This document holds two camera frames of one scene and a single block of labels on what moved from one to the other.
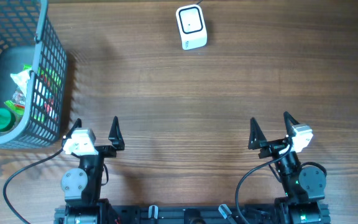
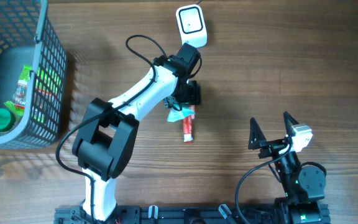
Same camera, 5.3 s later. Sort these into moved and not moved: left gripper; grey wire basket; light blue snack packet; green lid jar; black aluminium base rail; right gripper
Moved: left gripper; light blue snack packet
Not moved: black aluminium base rail; right gripper; grey wire basket; green lid jar
